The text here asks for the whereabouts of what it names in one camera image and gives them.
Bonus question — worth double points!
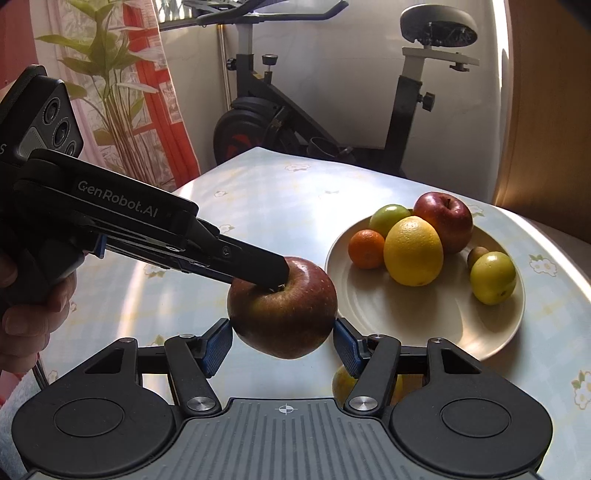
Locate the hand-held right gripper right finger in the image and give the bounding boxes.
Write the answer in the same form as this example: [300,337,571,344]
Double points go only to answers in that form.
[333,318,484,413]

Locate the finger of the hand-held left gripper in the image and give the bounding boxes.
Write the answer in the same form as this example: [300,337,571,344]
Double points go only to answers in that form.
[166,220,291,292]

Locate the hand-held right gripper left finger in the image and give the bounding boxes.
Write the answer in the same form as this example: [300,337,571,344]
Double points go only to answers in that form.
[83,318,234,414]

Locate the brownish red apple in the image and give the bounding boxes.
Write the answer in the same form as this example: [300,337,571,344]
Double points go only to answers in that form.
[227,257,339,360]

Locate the cream round plate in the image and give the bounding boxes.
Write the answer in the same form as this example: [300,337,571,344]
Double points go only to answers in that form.
[324,210,526,361]

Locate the orange tangerine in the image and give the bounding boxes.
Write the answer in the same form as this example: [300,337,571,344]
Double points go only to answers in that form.
[348,229,386,270]

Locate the yellow lemon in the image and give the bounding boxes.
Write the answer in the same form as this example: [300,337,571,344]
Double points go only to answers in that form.
[383,215,444,287]

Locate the dark red apple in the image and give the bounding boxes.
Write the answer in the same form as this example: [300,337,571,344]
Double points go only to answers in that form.
[412,191,474,254]

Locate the yellow-green round fruit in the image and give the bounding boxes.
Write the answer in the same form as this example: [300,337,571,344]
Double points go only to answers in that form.
[331,364,404,407]
[470,251,517,306]

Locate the person's left hand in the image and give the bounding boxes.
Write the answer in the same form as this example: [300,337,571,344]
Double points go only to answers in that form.
[0,255,78,374]

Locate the green round fruit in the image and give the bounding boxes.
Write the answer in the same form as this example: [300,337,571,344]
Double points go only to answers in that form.
[369,204,413,239]

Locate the printed plant curtain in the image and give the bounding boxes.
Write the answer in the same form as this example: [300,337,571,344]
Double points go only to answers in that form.
[0,0,201,193]

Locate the black exercise bike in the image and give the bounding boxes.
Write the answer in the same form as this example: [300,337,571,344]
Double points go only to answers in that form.
[182,0,481,178]

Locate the grey fuzzy rug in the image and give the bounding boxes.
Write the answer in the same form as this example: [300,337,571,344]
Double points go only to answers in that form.
[0,368,51,480]

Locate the wooden panel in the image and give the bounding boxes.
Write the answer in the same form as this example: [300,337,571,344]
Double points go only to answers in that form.
[492,0,591,241]

